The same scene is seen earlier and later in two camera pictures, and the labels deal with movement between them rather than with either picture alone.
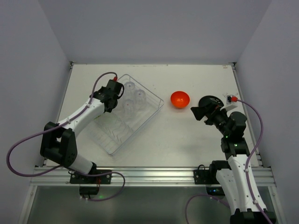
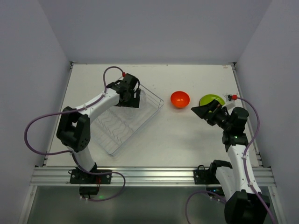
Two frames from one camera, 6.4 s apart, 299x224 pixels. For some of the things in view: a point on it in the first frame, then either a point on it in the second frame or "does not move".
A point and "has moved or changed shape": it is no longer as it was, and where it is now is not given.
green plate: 96,117 has moved or changed shape
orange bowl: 180,99 does not move
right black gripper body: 209,114 does not move
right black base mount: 202,176 does not move
